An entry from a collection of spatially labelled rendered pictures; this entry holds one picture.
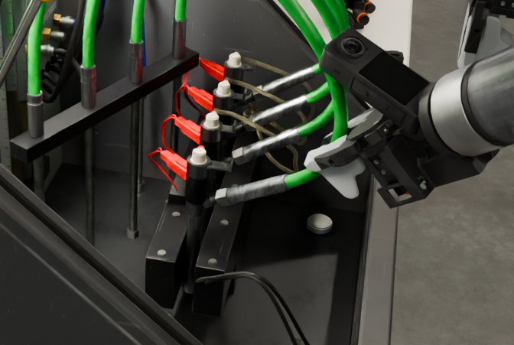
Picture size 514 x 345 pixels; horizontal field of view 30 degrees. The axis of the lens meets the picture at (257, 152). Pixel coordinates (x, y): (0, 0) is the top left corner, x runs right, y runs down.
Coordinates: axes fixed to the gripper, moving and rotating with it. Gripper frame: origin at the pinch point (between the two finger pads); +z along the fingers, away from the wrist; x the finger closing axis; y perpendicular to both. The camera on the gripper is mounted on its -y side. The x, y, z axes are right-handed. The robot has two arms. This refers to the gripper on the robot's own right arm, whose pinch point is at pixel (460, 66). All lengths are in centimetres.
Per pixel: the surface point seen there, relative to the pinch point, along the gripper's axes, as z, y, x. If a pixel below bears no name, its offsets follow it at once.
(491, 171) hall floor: 121, 38, 161
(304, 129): 9.5, -17.4, -4.5
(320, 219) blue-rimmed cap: 37.0, -13.7, 13.3
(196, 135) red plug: 13.7, -31.1, -3.4
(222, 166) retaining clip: 11.6, -26.1, -12.1
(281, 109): 12.1, -21.1, 3.3
